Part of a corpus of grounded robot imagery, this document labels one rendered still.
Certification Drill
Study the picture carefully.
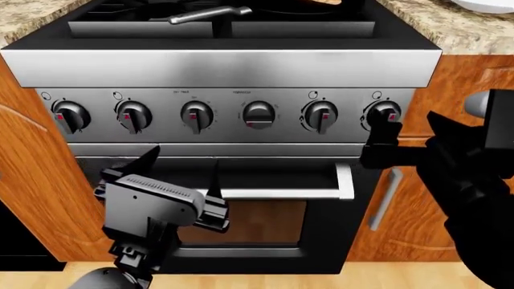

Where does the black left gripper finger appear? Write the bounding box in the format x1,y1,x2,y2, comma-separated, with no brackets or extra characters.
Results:
120,144,161,179
207,159,225,200

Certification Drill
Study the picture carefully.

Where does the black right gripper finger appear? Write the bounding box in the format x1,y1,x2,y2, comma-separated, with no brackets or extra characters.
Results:
363,108,404,149
426,110,485,152

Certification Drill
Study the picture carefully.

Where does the black stove knob red mark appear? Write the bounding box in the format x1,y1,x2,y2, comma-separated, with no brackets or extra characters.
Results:
51,99,92,136
179,100,214,135
301,99,339,135
362,100,403,132
113,99,153,136

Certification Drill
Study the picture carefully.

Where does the stainless steel black stove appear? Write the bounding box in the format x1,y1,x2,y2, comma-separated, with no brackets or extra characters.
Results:
0,0,443,275

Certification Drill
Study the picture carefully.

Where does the black cast iron stove grate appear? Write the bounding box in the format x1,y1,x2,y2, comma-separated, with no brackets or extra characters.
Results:
67,0,214,39
230,0,377,39

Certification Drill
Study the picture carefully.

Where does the wooden cabinet drawer front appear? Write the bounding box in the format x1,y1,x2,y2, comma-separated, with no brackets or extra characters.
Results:
399,53,514,140

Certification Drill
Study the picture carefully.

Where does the black oven temperature knob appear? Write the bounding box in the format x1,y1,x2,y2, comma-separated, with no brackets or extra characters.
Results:
242,100,277,131

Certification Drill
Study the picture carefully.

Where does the black oven door with window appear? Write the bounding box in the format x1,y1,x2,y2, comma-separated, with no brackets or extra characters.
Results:
74,155,385,275

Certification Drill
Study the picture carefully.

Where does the white plate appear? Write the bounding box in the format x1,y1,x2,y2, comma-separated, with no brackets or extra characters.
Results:
447,0,514,14

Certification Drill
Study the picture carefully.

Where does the black appliance front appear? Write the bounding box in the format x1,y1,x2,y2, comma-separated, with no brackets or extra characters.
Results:
0,197,68,272

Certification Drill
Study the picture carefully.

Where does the grey left gripper camera box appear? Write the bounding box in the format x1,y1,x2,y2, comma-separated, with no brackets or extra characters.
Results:
103,173,207,238

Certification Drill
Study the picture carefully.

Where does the black right gripper camera box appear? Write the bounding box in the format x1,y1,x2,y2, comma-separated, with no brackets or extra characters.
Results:
463,88,514,152

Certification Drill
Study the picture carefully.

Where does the silver oven door handle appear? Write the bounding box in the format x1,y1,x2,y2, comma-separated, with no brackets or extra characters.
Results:
196,162,356,201

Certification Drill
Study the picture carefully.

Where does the silver cabinet bar handle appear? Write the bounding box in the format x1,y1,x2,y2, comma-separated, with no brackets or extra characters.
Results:
369,167,404,232

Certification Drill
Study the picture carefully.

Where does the wooden cabinet door with handle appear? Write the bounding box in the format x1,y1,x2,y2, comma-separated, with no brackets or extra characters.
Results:
345,136,463,263

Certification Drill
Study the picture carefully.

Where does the silver pan handle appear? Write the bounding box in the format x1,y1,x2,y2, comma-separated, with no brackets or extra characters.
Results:
149,0,367,26

